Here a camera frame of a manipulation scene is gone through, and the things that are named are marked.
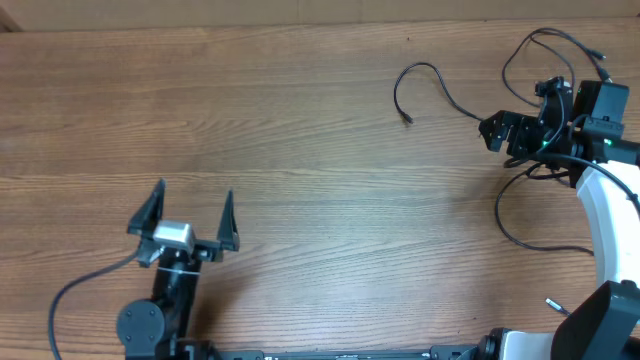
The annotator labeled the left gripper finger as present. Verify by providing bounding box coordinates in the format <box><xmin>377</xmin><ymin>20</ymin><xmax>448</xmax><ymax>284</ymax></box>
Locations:
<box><xmin>127</xmin><ymin>179</ymin><xmax>166</xmax><ymax>235</ymax></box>
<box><xmin>217</xmin><ymin>190</ymin><xmax>240</xmax><ymax>251</ymax></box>

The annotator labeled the long black USB cable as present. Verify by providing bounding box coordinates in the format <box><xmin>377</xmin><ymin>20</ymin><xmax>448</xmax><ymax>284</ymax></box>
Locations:
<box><xmin>392</xmin><ymin>62</ymin><xmax>596</xmax><ymax>319</ymax></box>

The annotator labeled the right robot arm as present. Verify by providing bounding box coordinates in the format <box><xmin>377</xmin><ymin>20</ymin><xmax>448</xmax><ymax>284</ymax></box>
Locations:
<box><xmin>462</xmin><ymin>77</ymin><xmax>639</xmax><ymax>359</ymax></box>

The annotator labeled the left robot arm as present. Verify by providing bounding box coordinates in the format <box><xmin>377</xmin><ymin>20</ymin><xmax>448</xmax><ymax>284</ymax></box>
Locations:
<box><xmin>116</xmin><ymin>179</ymin><xmax>240</xmax><ymax>359</ymax></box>

